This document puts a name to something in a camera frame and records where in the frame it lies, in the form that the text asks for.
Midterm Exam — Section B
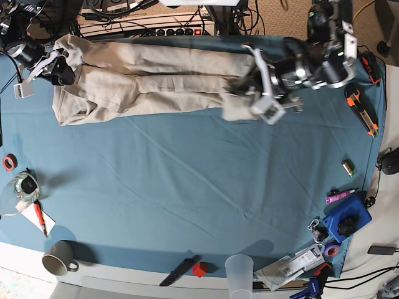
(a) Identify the red cube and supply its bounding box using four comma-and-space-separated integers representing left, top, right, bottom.
192, 262, 207, 278

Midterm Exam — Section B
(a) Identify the orange black utility knife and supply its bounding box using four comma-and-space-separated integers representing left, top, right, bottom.
344, 82, 378, 138

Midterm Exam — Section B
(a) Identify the red pen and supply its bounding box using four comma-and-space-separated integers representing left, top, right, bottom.
33, 200, 48, 238

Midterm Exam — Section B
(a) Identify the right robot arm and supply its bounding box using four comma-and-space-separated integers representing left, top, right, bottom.
1, 1, 75, 86

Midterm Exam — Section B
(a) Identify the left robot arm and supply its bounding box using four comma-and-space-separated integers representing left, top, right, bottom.
223, 1, 357, 119

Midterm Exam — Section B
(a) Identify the purple tape roll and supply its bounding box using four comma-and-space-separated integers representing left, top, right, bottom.
324, 242, 340, 257

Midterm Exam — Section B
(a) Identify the blue case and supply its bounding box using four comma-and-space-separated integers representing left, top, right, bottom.
322, 193, 372, 243

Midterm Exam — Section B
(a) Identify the beige T-shirt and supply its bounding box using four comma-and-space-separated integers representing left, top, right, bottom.
52, 35, 256, 126

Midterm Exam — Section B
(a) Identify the clear tape roll with holder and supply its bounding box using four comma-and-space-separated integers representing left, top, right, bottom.
0, 169, 40, 218

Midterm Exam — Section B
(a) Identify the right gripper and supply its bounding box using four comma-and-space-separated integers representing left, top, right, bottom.
6, 40, 75, 86

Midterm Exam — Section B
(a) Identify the black phone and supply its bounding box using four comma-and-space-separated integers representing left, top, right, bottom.
367, 245, 398, 255

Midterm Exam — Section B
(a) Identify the translucent plastic cup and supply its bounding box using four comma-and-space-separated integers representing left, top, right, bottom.
225, 254, 254, 299

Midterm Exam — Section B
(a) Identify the grey ceramic mug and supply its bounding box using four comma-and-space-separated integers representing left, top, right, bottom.
42, 240, 79, 277

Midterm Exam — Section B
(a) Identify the keyring with carabiner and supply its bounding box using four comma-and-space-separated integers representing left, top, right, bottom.
308, 218, 329, 243

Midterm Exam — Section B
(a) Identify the blue table cloth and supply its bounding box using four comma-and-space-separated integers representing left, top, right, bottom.
1, 57, 382, 277

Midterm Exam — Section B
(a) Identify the power strip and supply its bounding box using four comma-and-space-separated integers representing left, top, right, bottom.
150, 25, 216, 37

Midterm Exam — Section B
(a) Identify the purple glue tube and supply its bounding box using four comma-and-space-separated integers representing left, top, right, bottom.
325, 189, 356, 204

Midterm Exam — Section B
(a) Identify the packaged item card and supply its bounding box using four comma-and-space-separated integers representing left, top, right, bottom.
254, 244, 325, 291

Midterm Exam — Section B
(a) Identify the white paper note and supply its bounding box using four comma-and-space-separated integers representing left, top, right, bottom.
21, 202, 55, 237

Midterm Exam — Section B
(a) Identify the red tape roll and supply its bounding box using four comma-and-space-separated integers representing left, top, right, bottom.
2, 154, 17, 171

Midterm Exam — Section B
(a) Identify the green yellow battery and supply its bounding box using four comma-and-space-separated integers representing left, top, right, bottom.
341, 159, 354, 177

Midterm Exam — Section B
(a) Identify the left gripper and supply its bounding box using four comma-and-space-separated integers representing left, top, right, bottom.
223, 44, 304, 112

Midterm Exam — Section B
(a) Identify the black computer mouse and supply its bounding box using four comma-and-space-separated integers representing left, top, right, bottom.
377, 152, 399, 175

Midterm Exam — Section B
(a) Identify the orange black tool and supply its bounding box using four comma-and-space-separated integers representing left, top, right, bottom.
360, 50, 381, 85

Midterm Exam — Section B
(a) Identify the blue black clamp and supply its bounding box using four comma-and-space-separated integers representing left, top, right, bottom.
289, 262, 332, 299

